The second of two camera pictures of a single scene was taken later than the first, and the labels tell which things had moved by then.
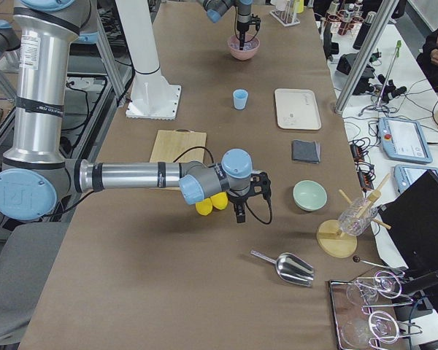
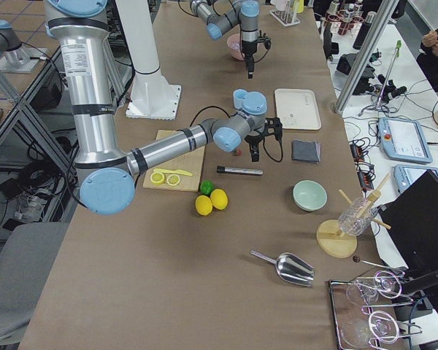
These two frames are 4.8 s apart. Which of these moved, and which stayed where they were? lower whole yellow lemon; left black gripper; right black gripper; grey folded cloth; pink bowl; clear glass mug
Moved: right black gripper; left black gripper
Stayed: pink bowl; grey folded cloth; clear glass mug; lower whole yellow lemon
